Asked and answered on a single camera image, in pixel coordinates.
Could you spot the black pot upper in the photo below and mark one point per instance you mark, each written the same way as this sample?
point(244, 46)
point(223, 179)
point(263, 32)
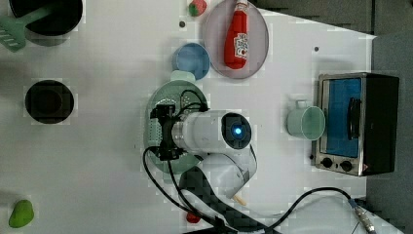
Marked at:
point(59, 22)

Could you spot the toy chicken drumstick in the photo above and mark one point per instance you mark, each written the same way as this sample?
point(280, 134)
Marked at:
point(239, 200)

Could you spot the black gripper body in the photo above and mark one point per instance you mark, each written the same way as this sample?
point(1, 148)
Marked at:
point(167, 150)

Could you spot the green spatula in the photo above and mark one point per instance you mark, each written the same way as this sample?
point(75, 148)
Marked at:
point(12, 30)

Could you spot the red ketchup bottle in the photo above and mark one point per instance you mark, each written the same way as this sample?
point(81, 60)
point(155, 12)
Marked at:
point(236, 43)

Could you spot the black toaster oven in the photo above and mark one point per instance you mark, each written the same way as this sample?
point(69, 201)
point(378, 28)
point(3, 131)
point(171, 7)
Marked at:
point(361, 121)

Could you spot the green plastic strainer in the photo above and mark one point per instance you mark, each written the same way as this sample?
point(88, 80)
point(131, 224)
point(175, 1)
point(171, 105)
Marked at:
point(170, 93)

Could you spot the pink round plate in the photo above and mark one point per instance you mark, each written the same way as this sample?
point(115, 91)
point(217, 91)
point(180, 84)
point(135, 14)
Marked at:
point(214, 35)

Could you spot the metal cable connector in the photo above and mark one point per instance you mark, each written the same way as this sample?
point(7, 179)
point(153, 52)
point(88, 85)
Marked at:
point(362, 217)

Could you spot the green mug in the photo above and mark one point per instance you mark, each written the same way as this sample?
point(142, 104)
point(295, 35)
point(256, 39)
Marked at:
point(305, 121)

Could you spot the red toy strawberry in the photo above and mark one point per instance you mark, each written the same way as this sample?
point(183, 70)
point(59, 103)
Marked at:
point(197, 8)

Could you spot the blue bowl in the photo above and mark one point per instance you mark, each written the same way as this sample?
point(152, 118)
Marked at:
point(193, 58)

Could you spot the small red toy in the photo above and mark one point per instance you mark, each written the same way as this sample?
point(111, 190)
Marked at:
point(192, 218)

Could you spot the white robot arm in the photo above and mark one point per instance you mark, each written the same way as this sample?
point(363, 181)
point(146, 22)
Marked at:
point(209, 157)

